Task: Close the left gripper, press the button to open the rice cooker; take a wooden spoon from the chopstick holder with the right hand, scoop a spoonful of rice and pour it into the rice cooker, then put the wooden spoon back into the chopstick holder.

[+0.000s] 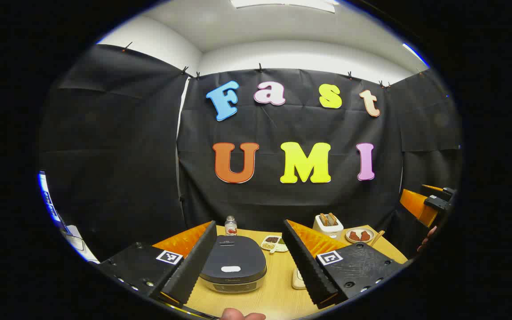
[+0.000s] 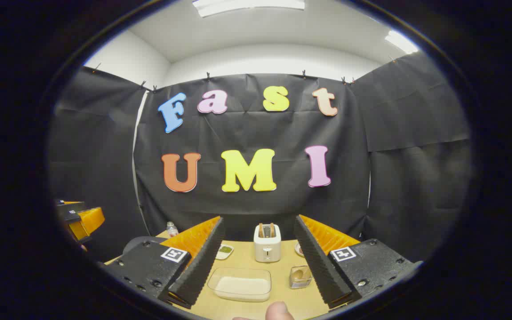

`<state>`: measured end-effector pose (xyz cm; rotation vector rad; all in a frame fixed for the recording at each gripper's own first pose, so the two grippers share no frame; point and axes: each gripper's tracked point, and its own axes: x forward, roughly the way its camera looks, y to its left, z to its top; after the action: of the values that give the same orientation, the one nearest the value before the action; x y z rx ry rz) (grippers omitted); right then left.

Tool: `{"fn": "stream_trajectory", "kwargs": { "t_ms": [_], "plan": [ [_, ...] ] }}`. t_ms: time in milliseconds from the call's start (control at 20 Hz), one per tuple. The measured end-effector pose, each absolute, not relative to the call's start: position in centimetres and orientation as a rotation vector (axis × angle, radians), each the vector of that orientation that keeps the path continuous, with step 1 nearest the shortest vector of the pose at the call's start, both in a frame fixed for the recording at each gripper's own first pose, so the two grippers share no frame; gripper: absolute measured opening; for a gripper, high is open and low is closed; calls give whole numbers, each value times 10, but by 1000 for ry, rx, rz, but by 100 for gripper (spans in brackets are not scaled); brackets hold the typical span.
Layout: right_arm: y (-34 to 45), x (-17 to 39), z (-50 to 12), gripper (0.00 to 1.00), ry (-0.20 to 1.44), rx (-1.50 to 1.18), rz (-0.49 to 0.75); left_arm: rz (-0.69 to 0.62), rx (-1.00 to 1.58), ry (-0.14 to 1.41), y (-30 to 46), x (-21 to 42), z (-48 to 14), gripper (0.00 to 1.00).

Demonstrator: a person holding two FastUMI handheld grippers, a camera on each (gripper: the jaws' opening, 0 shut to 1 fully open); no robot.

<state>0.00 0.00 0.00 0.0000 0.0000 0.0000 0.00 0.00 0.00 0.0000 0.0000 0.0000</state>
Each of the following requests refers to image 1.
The wooden spoon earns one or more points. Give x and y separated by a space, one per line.
378 238

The dark grey rice cooker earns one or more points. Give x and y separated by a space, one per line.
234 258

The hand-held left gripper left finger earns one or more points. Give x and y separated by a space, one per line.
194 266

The white toaster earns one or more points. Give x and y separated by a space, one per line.
327 229

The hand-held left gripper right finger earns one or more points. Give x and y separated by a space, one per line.
305 266

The white divided spice dish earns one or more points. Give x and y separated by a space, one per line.
271 242

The small clear red-label bottle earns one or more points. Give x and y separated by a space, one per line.
230 226

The white round plate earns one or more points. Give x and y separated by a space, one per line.
360 241

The toast bread slice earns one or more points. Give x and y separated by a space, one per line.
332 218
323 218

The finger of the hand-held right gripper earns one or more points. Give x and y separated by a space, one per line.
416 204
433 188

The black backdrop cloth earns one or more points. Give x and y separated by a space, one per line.
282 200

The brown meat piece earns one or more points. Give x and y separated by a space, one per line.
365 235
354 235

